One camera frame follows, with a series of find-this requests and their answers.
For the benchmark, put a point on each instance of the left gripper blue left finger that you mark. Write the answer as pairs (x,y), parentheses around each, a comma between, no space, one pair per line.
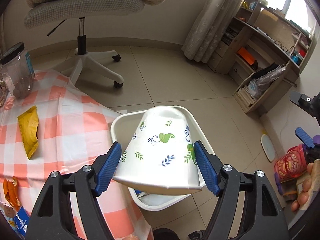
(52,217)

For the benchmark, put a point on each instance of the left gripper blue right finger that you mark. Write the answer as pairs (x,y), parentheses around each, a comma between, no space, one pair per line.
(262,215)

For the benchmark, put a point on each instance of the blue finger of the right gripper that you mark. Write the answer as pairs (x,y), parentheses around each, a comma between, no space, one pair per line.
(304,138)
(306,103)

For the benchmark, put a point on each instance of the blue tissue box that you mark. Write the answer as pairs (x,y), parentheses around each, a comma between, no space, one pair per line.
(19,221)

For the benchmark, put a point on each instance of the white paper cup leaf print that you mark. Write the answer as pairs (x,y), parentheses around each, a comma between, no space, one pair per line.
(160,157)

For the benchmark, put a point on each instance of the white plastic trash bin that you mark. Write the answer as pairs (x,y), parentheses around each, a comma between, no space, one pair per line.
(122,129)

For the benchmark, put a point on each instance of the person's right hand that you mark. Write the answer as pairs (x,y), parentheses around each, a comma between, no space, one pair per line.
(303,197)

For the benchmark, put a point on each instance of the red patterned bag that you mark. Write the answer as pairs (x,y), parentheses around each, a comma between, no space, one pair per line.
(292,165)

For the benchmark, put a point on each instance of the white bathroom scale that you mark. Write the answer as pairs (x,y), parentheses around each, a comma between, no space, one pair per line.
(268,147)

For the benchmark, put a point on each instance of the wooden desk shelf unit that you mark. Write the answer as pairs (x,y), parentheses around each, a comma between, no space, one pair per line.
(259,37)

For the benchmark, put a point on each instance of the yellow snack bag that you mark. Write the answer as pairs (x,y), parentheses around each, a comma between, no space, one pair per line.
(28,124)

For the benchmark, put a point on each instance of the right beige curtain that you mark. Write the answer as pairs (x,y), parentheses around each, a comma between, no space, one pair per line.
(208,29)

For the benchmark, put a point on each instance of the clear jar with dark nuts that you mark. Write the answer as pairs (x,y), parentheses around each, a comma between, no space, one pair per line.
(17,71)

